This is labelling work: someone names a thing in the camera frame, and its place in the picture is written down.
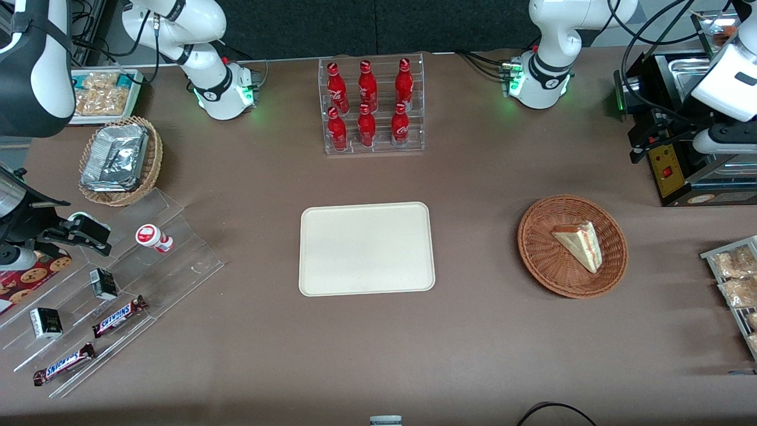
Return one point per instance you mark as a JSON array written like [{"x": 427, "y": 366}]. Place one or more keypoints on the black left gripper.
[{"x": 667, "y": 123}]

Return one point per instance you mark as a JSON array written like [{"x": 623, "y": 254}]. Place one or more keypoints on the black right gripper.
[{"x": 25, "y": 220}]

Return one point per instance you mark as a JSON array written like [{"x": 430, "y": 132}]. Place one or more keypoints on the triangular sandwich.
[{"x": 582, "y": 244}]

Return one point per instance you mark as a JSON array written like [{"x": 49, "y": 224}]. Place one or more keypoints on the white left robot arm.
[{"x": 544, "y": 77}]

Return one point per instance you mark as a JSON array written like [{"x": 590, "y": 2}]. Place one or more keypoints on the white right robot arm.
[{"x": 210, "y": 89}]

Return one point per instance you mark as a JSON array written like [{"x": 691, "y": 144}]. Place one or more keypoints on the light tan wicker basket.
[{"x": 152, "y": 160}]

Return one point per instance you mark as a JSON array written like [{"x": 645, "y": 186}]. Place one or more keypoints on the grey metal snack tray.
[{"x": 709, "y": 255}]

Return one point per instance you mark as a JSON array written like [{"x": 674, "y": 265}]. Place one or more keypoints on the white tray of crackers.
[{"x": 103, "y": 94}]

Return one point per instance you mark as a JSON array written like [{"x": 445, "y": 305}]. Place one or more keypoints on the brown wicker basket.
[{"x": 547, "y": 260}]

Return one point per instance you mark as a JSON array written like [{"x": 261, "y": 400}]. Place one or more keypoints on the cream plastic tray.
[{"x": 366, "y": 248}]

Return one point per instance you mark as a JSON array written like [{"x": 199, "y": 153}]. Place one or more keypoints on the black countertop oven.
[{"x": 671, "y": 177}]

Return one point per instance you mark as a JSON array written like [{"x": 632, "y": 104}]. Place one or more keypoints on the small black carton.
[
  {"x": 46, "y": 323},
  {"x": 104, "y": 284}
]

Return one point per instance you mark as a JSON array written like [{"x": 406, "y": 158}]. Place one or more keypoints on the red cookie box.
[{"x": 32, "y": 278}]

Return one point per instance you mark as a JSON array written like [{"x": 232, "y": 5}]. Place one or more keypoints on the small red white bottle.
[{"x": 152, "y": 238}]

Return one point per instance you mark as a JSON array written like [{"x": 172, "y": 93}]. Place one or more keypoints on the silver foil pack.
[{"x": 115, "y": 157}]

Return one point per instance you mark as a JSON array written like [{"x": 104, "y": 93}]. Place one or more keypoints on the snickers chocolate bar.
[
  {"x": 118, "y": 316},
  {"x": 64, "y": 364}
]

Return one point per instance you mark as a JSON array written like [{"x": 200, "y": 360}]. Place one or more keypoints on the clear acrylic stepped display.
[{"x": 177, "y": 266}]

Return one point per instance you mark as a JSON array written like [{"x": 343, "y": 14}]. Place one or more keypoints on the clear bagged pastry snack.
[
  {"x": 733, "y": 263},
  {"x": 739, "y": 293}
]

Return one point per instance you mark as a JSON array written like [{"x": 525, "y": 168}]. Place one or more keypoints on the red cola bottle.
[
  {"x": 367, "y": 87},
  {"x": 337, "y": 89},
  {"x": 337, "y": 131},
  {"x": 400, "y": 125},
  {"x": 366, "y": 127},
  {"x": 404, "y": 84}
]

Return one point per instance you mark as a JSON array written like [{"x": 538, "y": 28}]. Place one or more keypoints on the clear acrylic bottle rack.
[{"x": 382, "y": 145}]

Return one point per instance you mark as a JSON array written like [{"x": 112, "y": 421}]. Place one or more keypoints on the small grey object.
[{"x": 385, "y": 420}]

